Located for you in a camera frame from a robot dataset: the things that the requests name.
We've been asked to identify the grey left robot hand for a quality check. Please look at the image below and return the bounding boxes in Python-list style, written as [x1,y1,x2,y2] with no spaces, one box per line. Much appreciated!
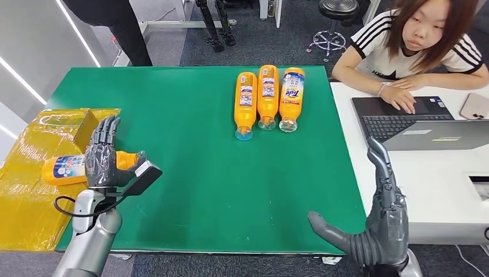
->
[84,115,148,189]

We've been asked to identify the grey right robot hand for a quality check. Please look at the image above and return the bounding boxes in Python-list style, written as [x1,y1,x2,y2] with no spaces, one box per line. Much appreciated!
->
[307,137,409,268]

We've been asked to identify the orange detergent bottle clear cap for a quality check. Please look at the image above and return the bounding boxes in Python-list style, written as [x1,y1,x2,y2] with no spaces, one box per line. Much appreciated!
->
[257,64,280,132]
[41,150,148,187]

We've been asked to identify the orange Tide detergent bottle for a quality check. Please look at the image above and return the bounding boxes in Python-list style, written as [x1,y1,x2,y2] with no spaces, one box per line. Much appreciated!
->
[278,67,306,133]

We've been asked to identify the orange detergent bottle blue cap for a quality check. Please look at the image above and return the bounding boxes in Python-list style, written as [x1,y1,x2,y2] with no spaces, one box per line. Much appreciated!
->
[234,72,258,141]

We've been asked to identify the white side desk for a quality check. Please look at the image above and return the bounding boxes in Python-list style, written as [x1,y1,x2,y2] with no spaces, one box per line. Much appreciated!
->
[330,81,489,246]

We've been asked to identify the yellow tape-wrapped cardboard box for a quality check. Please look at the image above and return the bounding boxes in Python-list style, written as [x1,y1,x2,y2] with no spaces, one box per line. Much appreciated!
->
[0,108,121,252]

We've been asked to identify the grey laptop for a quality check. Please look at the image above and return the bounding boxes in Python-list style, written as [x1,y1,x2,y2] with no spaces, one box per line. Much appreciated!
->
[351,95,489,152]

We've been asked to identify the standing person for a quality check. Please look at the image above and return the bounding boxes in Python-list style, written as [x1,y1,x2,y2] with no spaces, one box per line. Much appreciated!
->
[62,0,153,68]

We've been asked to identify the pink smartphone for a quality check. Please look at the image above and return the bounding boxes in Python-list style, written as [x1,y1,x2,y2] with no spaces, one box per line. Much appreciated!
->
[459,92,489,121]

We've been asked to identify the background humanoid robot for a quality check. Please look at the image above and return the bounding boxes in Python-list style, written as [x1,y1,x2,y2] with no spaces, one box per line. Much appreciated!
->
[195,0,238,54]

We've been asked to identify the seated person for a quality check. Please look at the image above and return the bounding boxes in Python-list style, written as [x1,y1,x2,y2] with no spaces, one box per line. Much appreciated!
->
[331,0,489,115]

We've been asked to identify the black stool chrome base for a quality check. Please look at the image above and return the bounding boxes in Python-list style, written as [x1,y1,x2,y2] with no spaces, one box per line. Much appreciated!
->
[305,0,360,63]

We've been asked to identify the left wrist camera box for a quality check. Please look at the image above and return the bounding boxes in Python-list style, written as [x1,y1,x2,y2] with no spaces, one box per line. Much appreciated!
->
[124,159,164,197]

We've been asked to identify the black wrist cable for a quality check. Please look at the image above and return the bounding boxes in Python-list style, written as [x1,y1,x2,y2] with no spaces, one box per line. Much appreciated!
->
[53,187,127,219]

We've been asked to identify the white floor cable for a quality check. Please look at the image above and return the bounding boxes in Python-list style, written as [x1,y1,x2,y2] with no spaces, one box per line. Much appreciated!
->
[454,244,489,277]

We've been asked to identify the white metal floor frame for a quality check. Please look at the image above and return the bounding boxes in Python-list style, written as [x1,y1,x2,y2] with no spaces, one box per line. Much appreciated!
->
[112,18,238,68]

